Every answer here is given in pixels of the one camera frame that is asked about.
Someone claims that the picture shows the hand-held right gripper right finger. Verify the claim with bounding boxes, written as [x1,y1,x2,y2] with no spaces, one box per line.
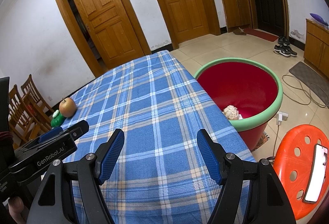
[197,129,296,224]

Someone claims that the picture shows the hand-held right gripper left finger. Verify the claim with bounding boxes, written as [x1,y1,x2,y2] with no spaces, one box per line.
[26,129,125,224]

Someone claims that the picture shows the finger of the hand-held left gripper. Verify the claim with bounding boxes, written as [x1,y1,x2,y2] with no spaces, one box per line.
[38,119,90,145]

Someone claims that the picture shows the cream paper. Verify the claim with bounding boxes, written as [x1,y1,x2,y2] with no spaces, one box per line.
[223,105,239,120]

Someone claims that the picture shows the red basin with green rim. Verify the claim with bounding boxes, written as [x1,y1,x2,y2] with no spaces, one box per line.
[193,58,284,151]

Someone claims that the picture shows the person's left hand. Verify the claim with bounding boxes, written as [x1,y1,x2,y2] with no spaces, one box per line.
[6,196,26,224]

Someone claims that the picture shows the green flower-shaped container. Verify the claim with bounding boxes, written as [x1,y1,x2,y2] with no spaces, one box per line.
[51,110,65,128]

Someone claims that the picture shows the brown apple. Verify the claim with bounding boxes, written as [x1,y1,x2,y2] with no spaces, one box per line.
[59,98,77,118]

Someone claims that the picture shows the wooden chair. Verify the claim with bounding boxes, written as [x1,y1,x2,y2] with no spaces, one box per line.
[21,74,56,124]
[9,85,39,142]

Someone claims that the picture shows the blue plaid tablecloth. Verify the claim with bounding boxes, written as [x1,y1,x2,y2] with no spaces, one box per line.
[50,50,257,224]

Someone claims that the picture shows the orange plastic stool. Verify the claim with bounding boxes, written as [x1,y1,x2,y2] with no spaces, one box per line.
[272,124,329,221]

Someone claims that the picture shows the white power strip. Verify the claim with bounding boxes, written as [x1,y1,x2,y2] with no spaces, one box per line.
[276,111,289,126]

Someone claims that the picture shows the white smartphone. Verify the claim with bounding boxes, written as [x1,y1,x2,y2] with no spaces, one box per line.
[303,144,329,204]

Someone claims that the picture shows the wooden panel door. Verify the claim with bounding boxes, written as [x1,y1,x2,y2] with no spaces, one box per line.
[50,0,152,77]
[139,0,221,50]

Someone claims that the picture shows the grey floor mat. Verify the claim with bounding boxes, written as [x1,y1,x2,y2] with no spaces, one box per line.
[288,61,329,101]

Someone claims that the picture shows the red door mat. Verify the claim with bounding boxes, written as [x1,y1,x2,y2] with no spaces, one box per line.
[243,28,279,42]

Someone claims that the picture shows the wooden sideboard cabinet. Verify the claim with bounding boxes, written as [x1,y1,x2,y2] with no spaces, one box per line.
[305,18,329,76]

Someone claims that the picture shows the purple cloth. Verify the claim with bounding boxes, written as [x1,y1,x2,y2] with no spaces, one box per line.
[310,13,329,25]

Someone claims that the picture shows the white power cable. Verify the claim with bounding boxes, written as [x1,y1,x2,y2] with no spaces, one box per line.
[267,121,283,161]

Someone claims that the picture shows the grey floor cable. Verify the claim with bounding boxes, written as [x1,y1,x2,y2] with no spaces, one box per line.
[282,74,329,109]

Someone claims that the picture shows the low wooden wall cabinet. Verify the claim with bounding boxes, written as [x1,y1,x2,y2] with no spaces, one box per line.
[219,0,254,33]

